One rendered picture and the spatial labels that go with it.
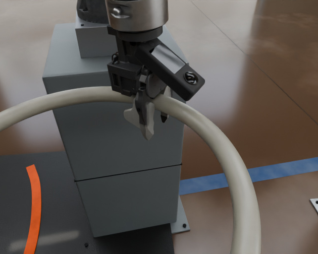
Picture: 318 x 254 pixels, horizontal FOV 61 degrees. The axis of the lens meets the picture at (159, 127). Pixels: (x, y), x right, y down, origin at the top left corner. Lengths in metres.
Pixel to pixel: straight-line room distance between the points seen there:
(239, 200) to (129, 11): 0.28
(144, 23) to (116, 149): 0.59
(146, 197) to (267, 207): 0.67
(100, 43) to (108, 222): 0.78
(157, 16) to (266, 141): 1.56
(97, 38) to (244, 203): 0.61
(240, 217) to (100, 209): 0.90
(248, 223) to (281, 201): 1.26
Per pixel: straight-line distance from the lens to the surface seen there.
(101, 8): 0.80
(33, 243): 1.43
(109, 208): 1.18
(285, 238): 1.47
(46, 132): 1.96
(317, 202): 1.63
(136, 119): 0.50
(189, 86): 0.41
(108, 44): 0.81
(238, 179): 0.36
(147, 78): 0.43
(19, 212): 1.55
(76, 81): 0.76
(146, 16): 0.39
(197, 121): 0.43
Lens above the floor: 1.20
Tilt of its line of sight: 40 degrees down
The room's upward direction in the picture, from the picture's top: straight up
